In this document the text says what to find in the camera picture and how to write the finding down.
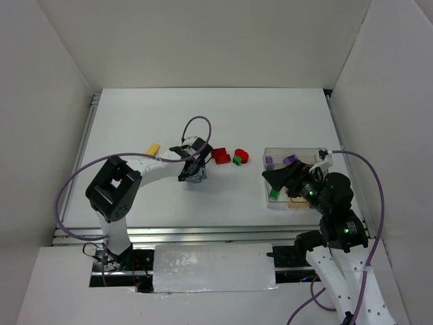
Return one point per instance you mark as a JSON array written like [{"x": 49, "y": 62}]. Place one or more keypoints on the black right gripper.
[{"x": 294, "y": 176}]

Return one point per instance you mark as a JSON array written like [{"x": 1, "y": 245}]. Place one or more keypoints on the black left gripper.
[{"x": 193, "y": 168}]

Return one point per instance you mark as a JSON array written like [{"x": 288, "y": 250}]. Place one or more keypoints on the green plate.
[{"x": 273, "y": 194}]

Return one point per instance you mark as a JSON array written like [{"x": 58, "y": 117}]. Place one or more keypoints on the small purple lego plate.
[{"x": 197, "y": 178}]

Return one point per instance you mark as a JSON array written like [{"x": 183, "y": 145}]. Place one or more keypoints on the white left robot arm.
[{"x": 113, "y": 190}]

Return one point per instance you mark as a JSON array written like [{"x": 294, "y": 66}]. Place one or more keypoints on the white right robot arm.
[{"x": 339, "y": 252}]

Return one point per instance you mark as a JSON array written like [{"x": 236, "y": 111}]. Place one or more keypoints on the right arm base joint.
[{"x": 295, "y": 255}]

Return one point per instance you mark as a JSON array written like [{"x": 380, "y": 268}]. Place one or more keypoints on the left arm base joint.
[{"x": 131, "y": 259}]

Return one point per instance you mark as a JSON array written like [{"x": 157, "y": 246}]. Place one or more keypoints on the clear plastic bin middle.
[{"x": 298, "y": 203}]

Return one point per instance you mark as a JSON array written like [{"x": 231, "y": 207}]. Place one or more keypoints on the clear plastic bin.
[
  {"x": 276, "y": 158},
  {"x": 298, "y": 203},
  {"x": 277, "y": 200}
]

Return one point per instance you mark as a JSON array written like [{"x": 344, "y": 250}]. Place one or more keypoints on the clear plastic bin front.
[{"x": 277, "y": 200}]

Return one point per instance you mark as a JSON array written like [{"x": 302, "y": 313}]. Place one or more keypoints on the clear plastic bin rear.
[{"x": 276, "y": 158}]

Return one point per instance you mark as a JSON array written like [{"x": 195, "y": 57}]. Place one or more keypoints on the long yellow lego brick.
[{"x": 153, "y": 150}]

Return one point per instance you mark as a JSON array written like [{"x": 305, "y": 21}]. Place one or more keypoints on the green square lego brick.
[{"x": 237, "y": 160}]

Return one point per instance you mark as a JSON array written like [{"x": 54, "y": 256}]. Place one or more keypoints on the red rounded lego brick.
[{"x": 242, "y": 155}]

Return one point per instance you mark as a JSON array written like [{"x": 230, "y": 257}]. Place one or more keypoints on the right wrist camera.
[{"x": 325, "y": 160}]

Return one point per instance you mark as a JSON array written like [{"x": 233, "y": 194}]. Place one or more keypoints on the aluminium table edge rail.
[{"x": 279, "y": 235}]

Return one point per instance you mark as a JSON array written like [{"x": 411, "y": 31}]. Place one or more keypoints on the left side rail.
[{"x": 81, "y": 151}]

